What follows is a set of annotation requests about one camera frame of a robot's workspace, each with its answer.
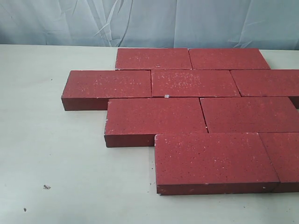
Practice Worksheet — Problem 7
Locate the red brick with white chip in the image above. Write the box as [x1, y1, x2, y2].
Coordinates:
[151, 70, 241, 98]

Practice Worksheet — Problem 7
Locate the white backdrop cloth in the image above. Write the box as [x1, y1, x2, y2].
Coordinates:
[0, 0, 299, 50]

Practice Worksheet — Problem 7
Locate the red brick middle row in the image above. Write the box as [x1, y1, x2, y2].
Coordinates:
[200, 97, 299, 133]

